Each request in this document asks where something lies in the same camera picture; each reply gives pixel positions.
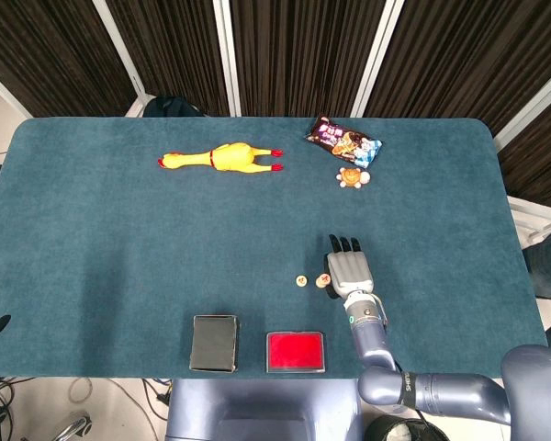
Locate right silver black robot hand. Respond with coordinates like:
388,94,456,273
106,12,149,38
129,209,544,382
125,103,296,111
322,233,376,300

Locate orange white turtle toy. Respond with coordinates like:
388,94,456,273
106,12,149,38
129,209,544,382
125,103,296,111
334,166,372,190

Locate red ink pad clear case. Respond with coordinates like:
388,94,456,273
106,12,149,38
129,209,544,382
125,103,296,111
264,330,327,374

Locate chrome metal stand foot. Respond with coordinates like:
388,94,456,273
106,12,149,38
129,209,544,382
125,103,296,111
50,412,93,441

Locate dark purple snack bag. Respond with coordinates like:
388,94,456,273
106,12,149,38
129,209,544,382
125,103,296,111
304,114,383,167

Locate black cardboard box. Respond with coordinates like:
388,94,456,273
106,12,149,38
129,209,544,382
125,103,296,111
188,313,240,374

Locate teal table cloth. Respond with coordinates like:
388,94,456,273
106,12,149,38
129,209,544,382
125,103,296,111
0,117,551,380

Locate black round bin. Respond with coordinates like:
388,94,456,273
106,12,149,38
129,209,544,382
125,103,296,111
365,415,442,441

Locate yellow rubber chicken toy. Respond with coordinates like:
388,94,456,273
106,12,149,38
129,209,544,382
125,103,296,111
157,141,285,175

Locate blue robot torso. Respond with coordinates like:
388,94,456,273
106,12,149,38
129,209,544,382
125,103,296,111
164,377,365,441

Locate white metal rack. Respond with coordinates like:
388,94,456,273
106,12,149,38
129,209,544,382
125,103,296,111
507,195,551,252

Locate black chair back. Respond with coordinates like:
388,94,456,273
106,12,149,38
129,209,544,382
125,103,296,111
141,95,208,119

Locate black floor cable bundle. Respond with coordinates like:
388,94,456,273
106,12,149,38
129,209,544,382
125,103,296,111
0,376,33,441

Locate white partition post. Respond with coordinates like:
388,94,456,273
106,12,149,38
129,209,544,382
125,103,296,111
0,62,33,120
493,59,551,153
212,0,242,117
351,0,405,117
91,0,148,100

